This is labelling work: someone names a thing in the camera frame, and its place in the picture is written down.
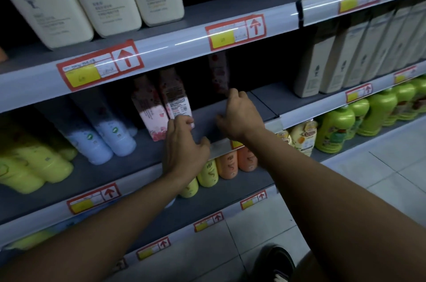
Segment person's right leg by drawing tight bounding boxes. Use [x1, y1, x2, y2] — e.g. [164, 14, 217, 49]
[292, 251, 333, 282]

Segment person's right shoe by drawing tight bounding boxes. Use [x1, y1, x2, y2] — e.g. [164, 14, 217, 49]
[256, 245, 296, 282]

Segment person's left forearm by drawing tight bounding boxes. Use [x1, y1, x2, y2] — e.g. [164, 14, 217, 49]
[0, 172, 189, 282]

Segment small orange bottle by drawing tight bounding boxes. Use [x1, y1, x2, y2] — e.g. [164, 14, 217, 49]
[237, 146, 259, 172]
[215, 150, 239, 180]

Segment pink floral bottle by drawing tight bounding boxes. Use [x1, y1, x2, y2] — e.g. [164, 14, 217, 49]
[158, 67, 195, 128]
[131, 75, 170, 142]
[208, 52, 230, 94]

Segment light blue shampoo bottle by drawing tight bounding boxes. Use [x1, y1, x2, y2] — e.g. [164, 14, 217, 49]
[71, 90, 137, 158]
[35, 98, 114, 166]

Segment small yellow bottle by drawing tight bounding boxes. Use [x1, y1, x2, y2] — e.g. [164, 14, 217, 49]
[179, 177, 199, 199]
[197, 158, 219, 188]
[3, 228, 57, 251]

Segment person's left hand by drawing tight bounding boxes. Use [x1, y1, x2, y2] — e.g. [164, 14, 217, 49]
[162, 115, 211, 186]

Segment yellow shampoo bottle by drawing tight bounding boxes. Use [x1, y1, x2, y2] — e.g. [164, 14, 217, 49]
[0, 155, 46, 195]
[50, 135, 79, 162]
[0, 125, 75, 183]

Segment grey metal shelf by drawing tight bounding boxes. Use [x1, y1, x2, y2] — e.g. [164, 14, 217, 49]
[0, 0, 426, 269]

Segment person's right hand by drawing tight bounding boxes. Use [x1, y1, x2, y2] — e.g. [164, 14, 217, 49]
[216, 88, 266, 142]

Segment person's right forearm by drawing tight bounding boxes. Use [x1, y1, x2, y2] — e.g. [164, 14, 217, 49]
[243, 127, 426, 282]

